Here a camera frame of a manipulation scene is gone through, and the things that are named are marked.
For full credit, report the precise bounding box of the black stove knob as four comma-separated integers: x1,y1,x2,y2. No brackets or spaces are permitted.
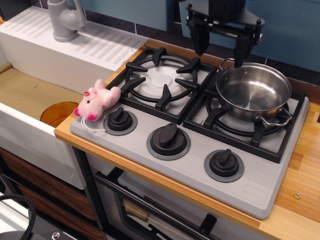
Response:
103,107,138,136
204,149,245,183
146,123,191,161

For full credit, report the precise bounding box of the white toy sink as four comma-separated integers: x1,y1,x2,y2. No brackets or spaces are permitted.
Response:
0,6,147,190

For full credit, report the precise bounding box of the black braided cable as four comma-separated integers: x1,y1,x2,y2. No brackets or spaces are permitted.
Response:
0,194,37,240

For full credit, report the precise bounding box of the black middle stove knob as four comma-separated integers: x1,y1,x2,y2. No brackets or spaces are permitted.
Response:
146,123,191,161

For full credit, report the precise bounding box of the black left burner grate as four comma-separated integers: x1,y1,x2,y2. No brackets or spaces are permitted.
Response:
106,47,217,125

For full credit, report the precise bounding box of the black burner grate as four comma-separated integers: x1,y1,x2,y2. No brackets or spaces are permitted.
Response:
106,47,217,125
183,76,310,163

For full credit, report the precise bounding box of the oven door with handle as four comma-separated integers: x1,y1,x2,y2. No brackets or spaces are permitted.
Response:
94,167,256,240

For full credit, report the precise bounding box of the wooden drawer front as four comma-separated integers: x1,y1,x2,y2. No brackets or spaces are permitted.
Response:
0,148,106,240

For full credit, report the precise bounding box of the white left burner cap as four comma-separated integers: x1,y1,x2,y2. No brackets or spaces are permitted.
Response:
134,65,193,99

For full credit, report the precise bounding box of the stainless steel pan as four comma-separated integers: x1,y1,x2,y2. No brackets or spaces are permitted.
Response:
215,58,292,127

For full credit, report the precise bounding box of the pink stuffed pig toy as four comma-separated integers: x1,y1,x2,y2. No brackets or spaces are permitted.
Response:
73,79,121,122

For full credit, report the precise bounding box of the grey toy faucet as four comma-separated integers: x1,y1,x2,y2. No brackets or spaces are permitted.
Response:
47,0,86,43

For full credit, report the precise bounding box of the black right burner grate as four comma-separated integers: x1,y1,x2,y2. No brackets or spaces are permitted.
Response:
183,76,310,163

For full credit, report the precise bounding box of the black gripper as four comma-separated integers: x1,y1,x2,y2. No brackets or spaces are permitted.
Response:
185,0,265,68

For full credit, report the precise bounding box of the black right stove knob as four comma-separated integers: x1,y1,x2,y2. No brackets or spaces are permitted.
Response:
204,149,245,183

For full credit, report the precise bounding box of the grey toy stove top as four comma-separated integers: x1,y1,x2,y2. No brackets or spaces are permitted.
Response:
69,46,311,220

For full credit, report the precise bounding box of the black left stove knob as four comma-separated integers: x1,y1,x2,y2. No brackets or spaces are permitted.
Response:
103,107,138,136

